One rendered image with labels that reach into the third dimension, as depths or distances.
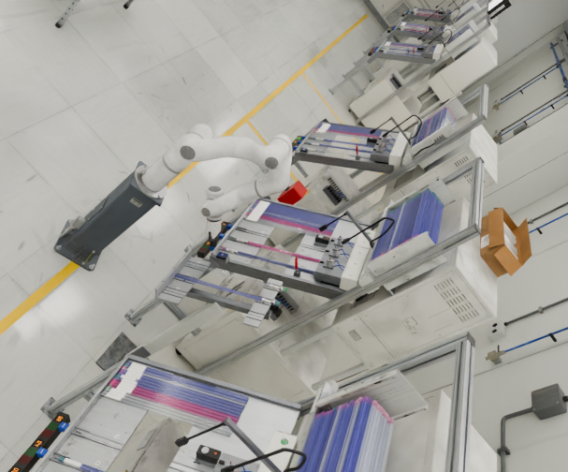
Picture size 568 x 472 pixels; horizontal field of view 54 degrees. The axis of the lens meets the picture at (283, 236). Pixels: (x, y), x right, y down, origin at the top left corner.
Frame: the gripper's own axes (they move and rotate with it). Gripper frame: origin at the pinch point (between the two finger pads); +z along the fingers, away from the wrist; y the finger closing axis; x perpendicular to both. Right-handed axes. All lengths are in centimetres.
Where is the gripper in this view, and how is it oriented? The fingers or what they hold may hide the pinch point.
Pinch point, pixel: (213, 243)
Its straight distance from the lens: 292.4
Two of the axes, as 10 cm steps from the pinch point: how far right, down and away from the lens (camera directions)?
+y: -3.1, 4.9, -8.2
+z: -0.9, 8.4, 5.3
